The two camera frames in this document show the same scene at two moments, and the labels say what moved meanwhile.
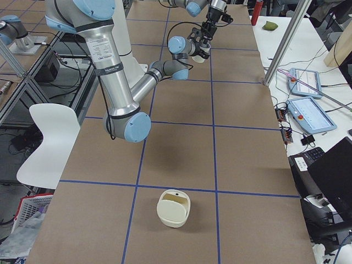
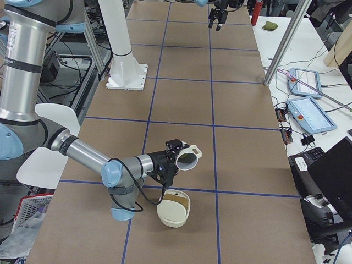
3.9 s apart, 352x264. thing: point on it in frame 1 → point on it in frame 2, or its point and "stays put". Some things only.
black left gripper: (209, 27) → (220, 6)
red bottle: (258, 8) stays put
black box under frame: (49, 69) stays put
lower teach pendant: (310, 115) stays put
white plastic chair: (60, 125) stays put
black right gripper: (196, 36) → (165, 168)
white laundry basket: (29, 207) stays put
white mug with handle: (205, 48) → (188, 156)
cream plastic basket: (173, 208) stays put
